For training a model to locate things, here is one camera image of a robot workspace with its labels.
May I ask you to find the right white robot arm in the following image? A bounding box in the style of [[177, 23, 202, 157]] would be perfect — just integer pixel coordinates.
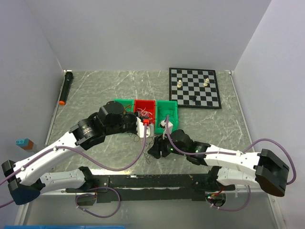
[[148, 129, 289, 197]]

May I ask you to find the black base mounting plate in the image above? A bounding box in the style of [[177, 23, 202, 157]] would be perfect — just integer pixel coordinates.
[[65, 173, 236, 204]]

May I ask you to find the left green plastic bin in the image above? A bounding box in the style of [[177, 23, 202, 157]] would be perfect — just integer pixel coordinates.
[[114, 99, 134, 114]]

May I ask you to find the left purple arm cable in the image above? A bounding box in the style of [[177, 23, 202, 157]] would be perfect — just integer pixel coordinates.
[[0, 124, 147, 217]]

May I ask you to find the black and white chessboard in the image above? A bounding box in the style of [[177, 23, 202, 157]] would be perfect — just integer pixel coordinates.
[[169, 68, 222, 109]]

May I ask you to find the black marker orange cap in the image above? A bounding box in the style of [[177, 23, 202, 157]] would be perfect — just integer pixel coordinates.
[[59, 72, 74, 105]]

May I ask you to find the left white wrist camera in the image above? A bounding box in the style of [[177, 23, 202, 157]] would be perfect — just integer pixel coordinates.
[[136, 117, 154, 138]]

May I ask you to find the green plastic bin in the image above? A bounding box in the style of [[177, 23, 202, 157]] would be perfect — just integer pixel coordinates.
[[155, 100, 178, 134], [114, 99, 134, 114]]

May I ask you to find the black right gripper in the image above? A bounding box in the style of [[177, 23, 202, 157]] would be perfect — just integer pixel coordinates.
[[147, 131, 188, 159]]

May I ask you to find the blue and orange toy block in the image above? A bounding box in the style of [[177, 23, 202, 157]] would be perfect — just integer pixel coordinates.
[[16, 138, 34, 151]]

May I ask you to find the red plastic bin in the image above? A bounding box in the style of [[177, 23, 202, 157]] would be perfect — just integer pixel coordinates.
[[134, 99, 156, 124]]

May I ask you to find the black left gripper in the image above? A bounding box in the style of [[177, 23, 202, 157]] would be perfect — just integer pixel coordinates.
[[105, 111, 147, 135]]

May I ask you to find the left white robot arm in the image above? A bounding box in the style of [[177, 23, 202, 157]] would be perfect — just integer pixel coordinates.
[[1, 101, 151, 205]]

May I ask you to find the right green plastic bin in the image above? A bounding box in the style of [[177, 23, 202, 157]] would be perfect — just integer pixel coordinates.
[[155, 100, 178, 134]]

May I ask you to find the aluminium frame rail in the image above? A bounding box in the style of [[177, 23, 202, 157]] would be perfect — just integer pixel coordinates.
[[14, 188, 285, 229]]

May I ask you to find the cream chess piece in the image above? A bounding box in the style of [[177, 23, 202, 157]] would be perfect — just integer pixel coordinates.
[[203, 78, 210, 87], [177, 80, 182, 88]]

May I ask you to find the right cream chess piece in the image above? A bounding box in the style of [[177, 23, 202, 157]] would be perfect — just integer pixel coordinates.
[[203, 78, 210, 87]]

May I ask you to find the left cream chess piece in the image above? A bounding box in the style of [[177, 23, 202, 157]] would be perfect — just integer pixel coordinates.
[[177, 80, 182, 88]]

